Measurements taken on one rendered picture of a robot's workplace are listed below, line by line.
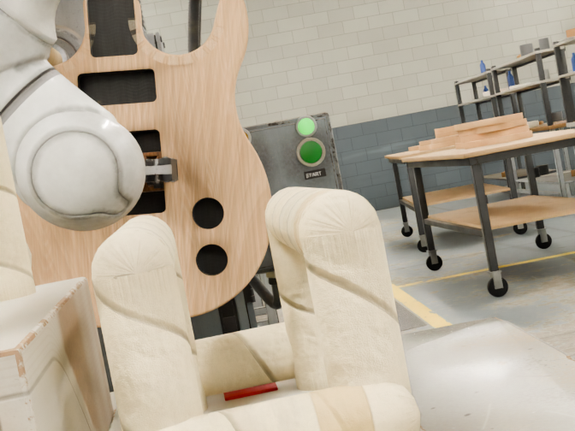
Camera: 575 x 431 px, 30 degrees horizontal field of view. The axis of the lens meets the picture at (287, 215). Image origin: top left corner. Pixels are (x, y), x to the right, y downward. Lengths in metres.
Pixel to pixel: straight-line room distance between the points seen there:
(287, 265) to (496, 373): 0.13
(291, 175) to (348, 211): 1.04
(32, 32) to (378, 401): 0.61
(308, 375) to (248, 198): 0.72
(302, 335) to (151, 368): 0.19
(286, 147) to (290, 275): 0.88
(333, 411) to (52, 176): 0.52
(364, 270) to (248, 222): 0.88
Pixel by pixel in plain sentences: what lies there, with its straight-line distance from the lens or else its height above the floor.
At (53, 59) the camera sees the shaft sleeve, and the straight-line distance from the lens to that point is 1.38.
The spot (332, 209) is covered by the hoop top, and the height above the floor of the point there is 1.05.
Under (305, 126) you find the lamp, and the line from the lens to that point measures 1.44.
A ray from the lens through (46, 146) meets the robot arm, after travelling 0.88.
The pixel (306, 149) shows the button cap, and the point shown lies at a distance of 1.44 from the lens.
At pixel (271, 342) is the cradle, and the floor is 0.97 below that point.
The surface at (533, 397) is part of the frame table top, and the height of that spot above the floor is 0.93.
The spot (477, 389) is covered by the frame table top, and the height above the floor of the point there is 0.93.
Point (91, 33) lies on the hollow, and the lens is 1.32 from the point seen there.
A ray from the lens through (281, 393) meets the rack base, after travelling 0.59.
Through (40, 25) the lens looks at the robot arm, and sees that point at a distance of 0.95.
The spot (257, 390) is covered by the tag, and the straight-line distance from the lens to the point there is 0.61.
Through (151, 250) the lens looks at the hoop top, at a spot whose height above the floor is 1.04.
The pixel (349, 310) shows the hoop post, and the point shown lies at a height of 1.01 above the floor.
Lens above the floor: 1.07
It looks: 3 degrees down
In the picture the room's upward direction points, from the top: 11 degrees counter-clockwise
